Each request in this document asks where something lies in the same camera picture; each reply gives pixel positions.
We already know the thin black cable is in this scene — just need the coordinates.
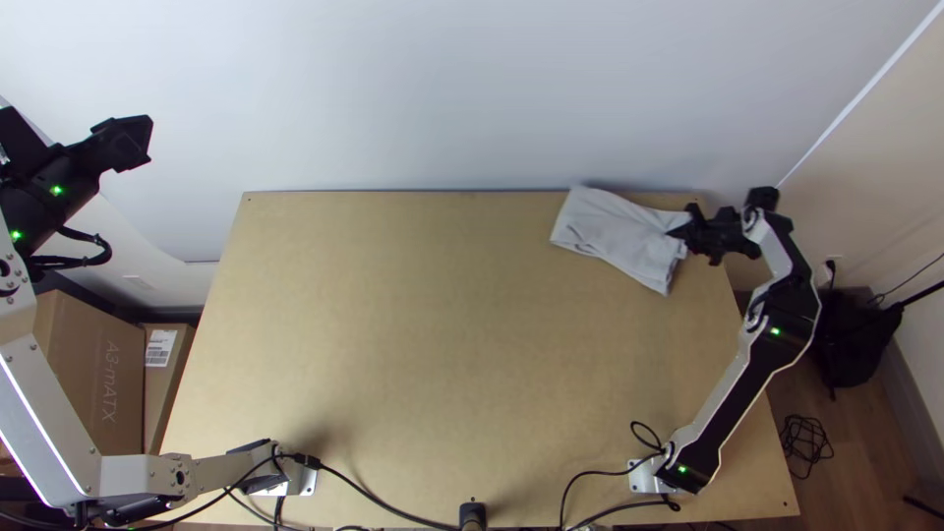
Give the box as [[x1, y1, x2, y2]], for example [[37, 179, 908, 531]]
[[866, 250, 944, 305]]

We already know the grey t-shirt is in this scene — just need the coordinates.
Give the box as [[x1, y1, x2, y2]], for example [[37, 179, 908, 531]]
[[549, 184, 694, 298]]

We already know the black bag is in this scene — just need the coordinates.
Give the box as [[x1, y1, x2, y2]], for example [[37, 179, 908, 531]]
[[810, 287, 905, 390]]

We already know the large cardboard box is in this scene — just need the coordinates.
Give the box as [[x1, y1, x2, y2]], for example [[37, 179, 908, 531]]
[[29, 288, 147, 458]]

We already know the thick black cable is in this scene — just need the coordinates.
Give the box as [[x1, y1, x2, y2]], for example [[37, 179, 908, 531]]
[[881, 278, 944, 311]]

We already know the coiled black cable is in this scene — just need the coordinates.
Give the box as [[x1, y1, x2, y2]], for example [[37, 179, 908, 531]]
[[779, 414, 836, 462]]

